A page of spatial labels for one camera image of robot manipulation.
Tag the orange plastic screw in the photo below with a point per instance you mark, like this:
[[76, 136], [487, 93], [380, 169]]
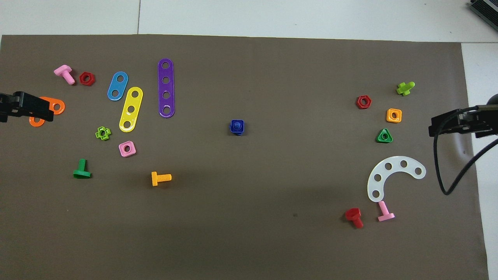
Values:
[[155, 179]]

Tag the brown paper table mat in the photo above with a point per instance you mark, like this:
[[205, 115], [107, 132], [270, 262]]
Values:
[[249, 217]]

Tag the green triangular plastic nut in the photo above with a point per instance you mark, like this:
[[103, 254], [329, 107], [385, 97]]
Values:
[[379, 139]]

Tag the pink square plastic nut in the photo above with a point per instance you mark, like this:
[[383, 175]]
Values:
[[132, 152]]

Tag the white curved five-hole strip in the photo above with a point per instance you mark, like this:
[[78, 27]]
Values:
[[395, 163]]

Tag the orange angled three-hole plate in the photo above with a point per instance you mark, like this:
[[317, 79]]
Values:
[[49, 101]]

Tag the green cross-shaped plastic nut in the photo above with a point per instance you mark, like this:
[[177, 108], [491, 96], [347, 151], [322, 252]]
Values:
[[98, 134]]

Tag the pink plastic screw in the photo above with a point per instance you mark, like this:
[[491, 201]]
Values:
[[62, 71], [386, 216]]

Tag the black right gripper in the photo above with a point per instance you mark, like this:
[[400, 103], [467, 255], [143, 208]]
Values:
[[484, 121]]

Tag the orange square plastic nut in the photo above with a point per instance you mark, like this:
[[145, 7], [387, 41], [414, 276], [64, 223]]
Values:
[[389, 112]]

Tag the red hexagonal plastic nut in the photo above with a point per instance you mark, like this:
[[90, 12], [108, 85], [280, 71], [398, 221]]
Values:
[[358, 102], [82, 79]]

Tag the blue square plastic nut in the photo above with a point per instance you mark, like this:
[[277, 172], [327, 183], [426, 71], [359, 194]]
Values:
[[232, 123]]

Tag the blue two-hole plastic strip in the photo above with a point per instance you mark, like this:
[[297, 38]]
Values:
[[117, 86]]

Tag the black ribbed device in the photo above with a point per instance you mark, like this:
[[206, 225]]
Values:
[[486, 7]]

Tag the red plastic screw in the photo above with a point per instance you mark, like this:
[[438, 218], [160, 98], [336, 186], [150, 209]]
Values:
[[353, 214]]

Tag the yellow three-hole plastic strip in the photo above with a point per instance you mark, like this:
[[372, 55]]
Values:
[[133, 102]]

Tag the blue plastic screw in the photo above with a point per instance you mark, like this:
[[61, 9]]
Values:
[[236, 125]]

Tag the dark green plastic screw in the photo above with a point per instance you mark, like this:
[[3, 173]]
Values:
[[81, 173]]

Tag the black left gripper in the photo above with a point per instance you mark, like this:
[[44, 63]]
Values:
[[11, 105]]

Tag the lime green cross-head screw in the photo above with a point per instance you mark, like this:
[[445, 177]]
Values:
[[404, 89]]

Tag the purple four-hole plastic strip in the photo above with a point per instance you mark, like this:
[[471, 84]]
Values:
[[166, 87]]

